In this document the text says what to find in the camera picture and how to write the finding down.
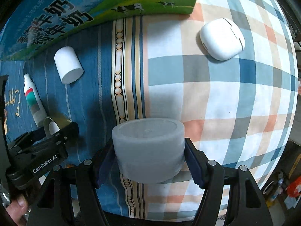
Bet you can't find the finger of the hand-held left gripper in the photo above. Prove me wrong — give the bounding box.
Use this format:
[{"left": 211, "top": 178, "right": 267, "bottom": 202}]
[
  {"left": 8, "top": 144, "right": 36, "bottom": 156},
  {"left": 14, "top": 127, "right": 47, "bottom": 146}
]

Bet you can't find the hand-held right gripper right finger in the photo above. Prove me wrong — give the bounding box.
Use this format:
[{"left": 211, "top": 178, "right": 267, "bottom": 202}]
[{"left": 184, "top": 137, "right": 275, "bottom": 226}]

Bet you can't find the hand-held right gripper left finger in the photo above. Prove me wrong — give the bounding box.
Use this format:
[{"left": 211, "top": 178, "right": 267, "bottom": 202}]
[{"left": 26, "top": 139, "right": 116, "bottom": 226}]

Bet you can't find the grey round plastic container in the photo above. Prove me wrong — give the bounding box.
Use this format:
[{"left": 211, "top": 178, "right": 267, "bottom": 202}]
[{"left": 111, "top": 117, "right": 185, "bottom": 184}]

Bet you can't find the person's left hand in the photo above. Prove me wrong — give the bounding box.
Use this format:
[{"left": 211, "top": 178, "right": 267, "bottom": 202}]
[{"left": 5, "top": 193, "right": 30, "bottom": 226}]

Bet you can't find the small white dropper bottle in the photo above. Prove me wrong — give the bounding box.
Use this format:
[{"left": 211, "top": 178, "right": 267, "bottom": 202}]
[{"left": 24, "top": 73, "right": 46, "bottom": 128}]

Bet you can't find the blue striped blanket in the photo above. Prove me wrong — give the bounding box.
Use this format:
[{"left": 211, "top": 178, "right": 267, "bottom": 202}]
[{"left": 0, "top": 16, "right": 151, "bottom": 217}]

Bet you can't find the plaid bed sheet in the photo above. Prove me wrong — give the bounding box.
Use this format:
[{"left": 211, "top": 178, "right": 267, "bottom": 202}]
[{"left": 113, "top": 0, "right": 299, "bottom": 223}]

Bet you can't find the white plastic cylinder cap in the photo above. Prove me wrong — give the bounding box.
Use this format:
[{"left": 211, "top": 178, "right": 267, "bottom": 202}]
[{"left": 54, "top": 47, "right": 84, "bottom": 85}]

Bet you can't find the white earbud case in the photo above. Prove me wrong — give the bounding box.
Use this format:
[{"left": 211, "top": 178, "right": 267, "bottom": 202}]
[{"left": 199, "top": 18, "right": 245, "bottom": 61}]

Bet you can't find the green and blue milk carton box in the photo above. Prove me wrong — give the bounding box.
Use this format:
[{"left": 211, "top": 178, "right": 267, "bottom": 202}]
[{"left": 0, "top": 0, "right": 203, "bottom": 61}]

